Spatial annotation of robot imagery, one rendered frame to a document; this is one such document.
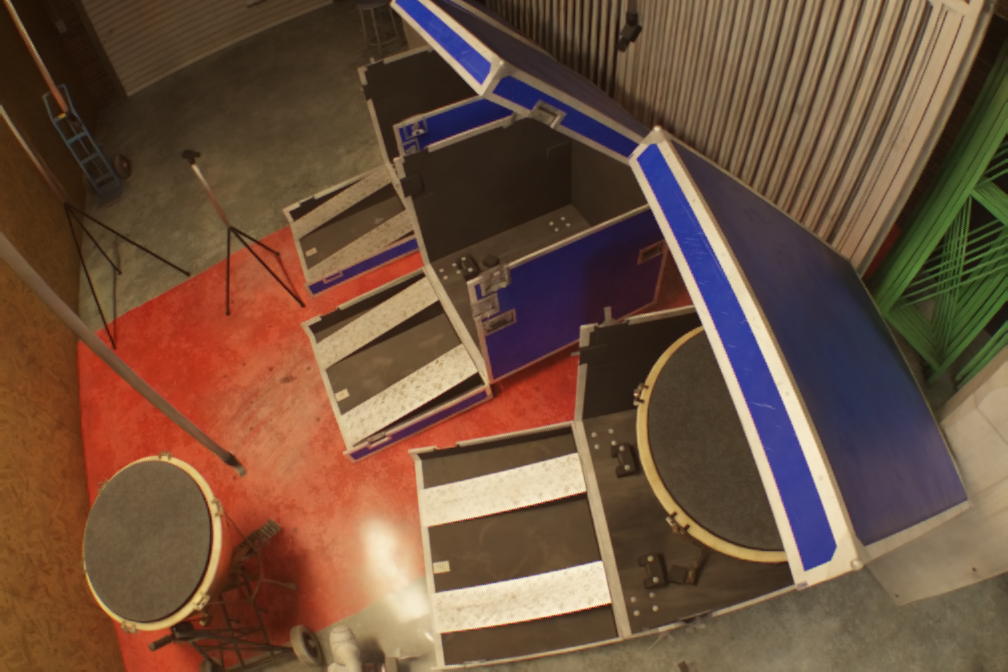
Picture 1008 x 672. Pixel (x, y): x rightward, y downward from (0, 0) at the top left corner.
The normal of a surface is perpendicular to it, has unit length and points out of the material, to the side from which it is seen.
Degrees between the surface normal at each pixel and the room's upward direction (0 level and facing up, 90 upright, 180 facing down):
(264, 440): 0
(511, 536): 1
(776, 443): 52
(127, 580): 0
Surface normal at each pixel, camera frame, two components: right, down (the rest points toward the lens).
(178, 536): -0.08, -0.60
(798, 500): -0.83, -0.23
